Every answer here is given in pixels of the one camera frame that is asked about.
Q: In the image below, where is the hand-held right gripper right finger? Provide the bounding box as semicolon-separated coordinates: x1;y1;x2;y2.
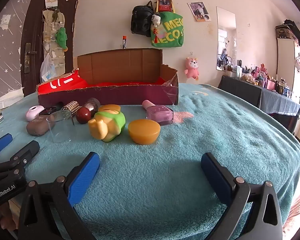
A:
200;152;283;240

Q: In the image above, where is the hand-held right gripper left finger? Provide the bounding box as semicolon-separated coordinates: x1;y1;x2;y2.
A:
17;151;101;240

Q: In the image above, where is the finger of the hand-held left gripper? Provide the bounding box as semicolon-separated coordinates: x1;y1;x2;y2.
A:
0;133;13;155
0;140;40;175

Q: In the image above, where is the taupe eyeshadow case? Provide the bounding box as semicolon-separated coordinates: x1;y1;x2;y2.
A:
26;117;56;136

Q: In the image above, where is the pale pink round device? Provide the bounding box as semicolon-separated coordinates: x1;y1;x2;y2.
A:
26;105;45;122

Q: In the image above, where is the clear glass cup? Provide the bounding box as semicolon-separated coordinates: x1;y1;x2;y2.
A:
46;110;74;144

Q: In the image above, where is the green and yellow toy figure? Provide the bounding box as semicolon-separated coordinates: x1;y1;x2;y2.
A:
88;105;126;143

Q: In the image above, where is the dark red glitter bottle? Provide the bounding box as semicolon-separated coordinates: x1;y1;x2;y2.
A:
76;97;101;124

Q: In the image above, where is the studded gold cylinder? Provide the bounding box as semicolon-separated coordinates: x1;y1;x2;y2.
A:
62;101;80;117

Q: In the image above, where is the amber round bowl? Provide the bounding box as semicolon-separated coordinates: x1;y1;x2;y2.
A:
128;119;161;145

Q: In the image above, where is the pink nail polish bottle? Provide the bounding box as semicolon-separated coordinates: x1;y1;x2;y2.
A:
142;100;174;126

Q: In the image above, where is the cardboard box with red lining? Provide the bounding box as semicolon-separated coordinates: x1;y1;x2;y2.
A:
36;48;179;106

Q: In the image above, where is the person's left hand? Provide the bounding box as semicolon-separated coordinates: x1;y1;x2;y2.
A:
0;201;19;231

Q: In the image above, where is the clear plastic bag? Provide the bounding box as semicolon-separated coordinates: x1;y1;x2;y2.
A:
40;51;57;83

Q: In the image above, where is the table with blue cloth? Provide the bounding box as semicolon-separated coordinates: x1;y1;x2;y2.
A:
261;85;300;130

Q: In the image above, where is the pink plush toy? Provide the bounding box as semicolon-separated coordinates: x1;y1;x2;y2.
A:
185;57;200;80

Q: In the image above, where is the beige hanging organizer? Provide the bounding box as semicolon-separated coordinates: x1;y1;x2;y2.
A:
41;6;67;75

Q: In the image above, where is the dark brown door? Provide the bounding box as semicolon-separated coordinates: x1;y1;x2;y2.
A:
20;0;81;98

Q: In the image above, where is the green plush toy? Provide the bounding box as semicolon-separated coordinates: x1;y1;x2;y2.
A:
55;27;68;52

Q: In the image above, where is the white wardrobe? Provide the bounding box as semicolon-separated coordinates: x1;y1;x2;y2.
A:
276;36;300;110

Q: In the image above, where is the green tote bag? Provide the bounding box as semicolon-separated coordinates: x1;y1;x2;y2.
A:
150;0;184;48

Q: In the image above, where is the dark patterned bag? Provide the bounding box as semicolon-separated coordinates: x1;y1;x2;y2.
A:
275;19;300;40

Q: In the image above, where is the black backpack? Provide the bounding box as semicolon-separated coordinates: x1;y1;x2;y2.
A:
131;1;154;37

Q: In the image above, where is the red framed picture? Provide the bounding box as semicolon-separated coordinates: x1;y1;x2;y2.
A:
157;0;173;13

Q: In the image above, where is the brass door handle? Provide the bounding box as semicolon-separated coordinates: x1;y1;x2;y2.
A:
24;43;38;74

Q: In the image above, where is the wall mirror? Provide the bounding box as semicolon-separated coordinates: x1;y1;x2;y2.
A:
216;7;237;72

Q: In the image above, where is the wall photo collage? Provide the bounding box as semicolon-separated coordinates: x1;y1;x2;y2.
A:
188;2;212;22

